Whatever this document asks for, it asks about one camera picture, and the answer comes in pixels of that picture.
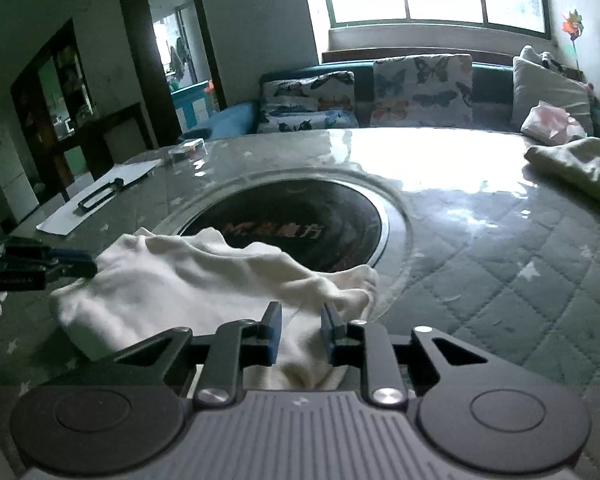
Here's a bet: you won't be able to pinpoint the cream crumpled cloth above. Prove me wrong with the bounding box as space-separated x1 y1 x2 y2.
524 136 600 211

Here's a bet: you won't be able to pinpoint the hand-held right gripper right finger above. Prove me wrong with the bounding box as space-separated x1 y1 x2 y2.
320 302 491 406

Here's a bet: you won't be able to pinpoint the long butterfly print cushion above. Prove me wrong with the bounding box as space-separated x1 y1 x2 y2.
256 71 359 134

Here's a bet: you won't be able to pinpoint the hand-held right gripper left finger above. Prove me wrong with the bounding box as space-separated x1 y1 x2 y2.
112 301 283 407

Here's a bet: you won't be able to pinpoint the white plush toy black spots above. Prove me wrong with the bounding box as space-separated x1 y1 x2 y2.
519 45 568 73

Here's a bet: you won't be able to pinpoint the white shirt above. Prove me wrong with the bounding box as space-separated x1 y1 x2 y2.
48 226 381 391

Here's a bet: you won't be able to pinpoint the square butterfly print cushion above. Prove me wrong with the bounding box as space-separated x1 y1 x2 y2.
369 53 474 128

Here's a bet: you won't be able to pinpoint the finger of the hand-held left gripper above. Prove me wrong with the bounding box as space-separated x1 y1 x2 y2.
2 238 97 267
41 262 99 282

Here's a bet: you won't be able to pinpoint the dark door frame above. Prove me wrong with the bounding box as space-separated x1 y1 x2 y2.
117 0 228 148

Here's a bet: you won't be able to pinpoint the teal sofa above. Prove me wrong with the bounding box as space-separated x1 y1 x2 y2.
180 57 600 151

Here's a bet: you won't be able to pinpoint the black loop-shaped tool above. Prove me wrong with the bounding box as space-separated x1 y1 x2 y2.
77 178 126 212

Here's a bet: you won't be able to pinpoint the colourful pinwheel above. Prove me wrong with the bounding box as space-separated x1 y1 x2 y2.
560 8 586 81

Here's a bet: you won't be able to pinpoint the white paper sheet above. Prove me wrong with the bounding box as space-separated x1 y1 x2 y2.
36 158 163 236

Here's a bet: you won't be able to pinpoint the hanging clothes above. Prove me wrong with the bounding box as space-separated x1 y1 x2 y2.
167 37 188 81

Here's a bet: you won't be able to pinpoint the grey pillow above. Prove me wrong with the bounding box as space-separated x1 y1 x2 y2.
510 56 593 136

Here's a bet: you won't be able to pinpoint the round black built-in cooktop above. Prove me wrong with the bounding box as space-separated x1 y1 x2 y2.
152 170 416 321

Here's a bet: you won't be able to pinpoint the pink white crumpled cloth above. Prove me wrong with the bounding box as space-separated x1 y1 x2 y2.
521 101 586 142

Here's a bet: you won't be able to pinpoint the dark wooden cabinet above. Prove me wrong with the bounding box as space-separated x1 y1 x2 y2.
10 17 101 201

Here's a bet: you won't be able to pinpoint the teal and white cabinet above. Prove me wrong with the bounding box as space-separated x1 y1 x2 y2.
170 80 216 133

